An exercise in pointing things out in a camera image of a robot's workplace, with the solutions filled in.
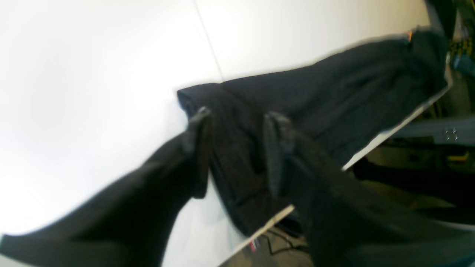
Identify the image left gripper black right finger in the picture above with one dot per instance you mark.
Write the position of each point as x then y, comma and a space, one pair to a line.
345, 223

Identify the black T-shirt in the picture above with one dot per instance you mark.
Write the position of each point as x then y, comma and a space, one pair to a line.
342, 102

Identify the image left gripper black left finger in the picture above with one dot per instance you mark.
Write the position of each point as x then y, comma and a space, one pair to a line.
129, 222

